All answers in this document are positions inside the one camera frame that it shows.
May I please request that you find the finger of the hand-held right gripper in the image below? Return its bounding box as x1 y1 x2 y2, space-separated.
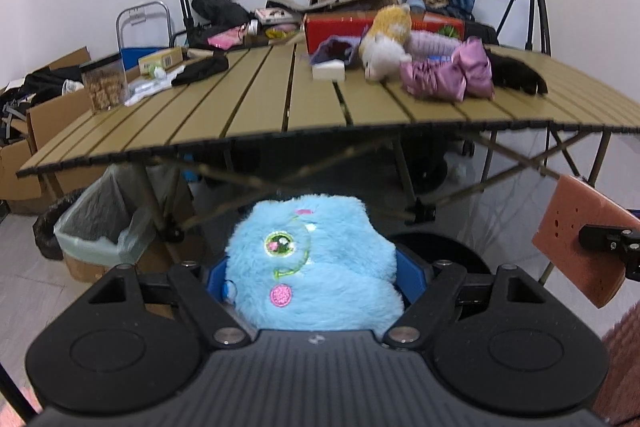
577 223 640 283

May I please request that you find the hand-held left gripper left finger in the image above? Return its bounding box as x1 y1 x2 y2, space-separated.
87 256 252 349

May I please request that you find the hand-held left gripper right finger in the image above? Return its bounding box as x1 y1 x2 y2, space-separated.
381 246 547 349

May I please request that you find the salmon foam sponge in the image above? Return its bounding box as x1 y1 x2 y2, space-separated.
531 175 640 309

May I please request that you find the blue plush toy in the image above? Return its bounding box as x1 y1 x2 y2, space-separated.
225 196 405 331

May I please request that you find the black fuzzy cloth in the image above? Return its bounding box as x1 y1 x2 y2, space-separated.
484 46 549 96

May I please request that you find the mauve satin cloth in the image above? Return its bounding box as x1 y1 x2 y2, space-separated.
400 36 496 102

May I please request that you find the yellow white plush cat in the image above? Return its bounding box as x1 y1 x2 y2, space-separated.
359 4 413 82

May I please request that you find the purple drawstring pouch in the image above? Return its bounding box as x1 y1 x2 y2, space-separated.
310 36 362 70

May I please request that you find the black soft bag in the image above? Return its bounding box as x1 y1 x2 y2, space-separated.
191 0 251 38

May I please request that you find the blue box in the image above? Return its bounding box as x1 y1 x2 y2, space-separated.
182 154 207 184

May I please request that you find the cardboard box with plastic liner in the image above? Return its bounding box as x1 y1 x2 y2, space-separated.
54 164 157 284

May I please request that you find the white plastic wrapper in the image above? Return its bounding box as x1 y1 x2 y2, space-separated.
124 72 176 106

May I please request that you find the small black cloth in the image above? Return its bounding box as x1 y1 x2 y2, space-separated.
171 55 230 86

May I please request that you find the brown cardboard box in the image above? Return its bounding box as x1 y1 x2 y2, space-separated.
0 137 61 214

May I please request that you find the clear snack jar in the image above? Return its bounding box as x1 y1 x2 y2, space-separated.
80 56 128 114

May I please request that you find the small white foam block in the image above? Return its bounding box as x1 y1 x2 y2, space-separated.
312 59 347 82

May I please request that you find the yellow green small box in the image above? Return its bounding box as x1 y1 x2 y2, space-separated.
138 47 185 75

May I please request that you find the blue plastic crate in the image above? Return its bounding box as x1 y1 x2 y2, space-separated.
120 47 151 68

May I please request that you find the lavender knit headband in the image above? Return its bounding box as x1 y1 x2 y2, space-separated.
407 31 463 56

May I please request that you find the pink packet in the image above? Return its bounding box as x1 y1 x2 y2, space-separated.
207 29 246 50

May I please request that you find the black suitcase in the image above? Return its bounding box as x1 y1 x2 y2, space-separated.
465 19 501 48

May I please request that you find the black backpack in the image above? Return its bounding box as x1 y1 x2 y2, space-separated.
22 69 83 100

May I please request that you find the red cardboard box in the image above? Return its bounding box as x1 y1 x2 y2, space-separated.
303 11 466 55

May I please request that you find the pink white flat box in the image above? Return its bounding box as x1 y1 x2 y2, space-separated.
254 7 296 25

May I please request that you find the tan folding table frame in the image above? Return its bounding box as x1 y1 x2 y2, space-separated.
45 127 613 244

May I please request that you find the grey metal folding frame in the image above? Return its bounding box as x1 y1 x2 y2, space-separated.
116 1 173 52

